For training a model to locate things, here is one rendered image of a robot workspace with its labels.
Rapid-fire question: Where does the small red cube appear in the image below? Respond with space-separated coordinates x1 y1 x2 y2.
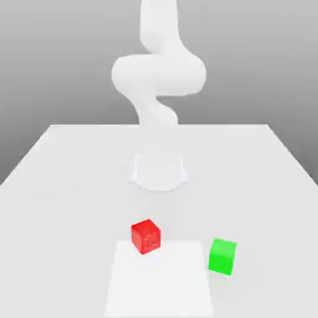
130 218 161 255

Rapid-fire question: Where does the small green cube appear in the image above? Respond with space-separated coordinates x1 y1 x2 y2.
208 238 237 276

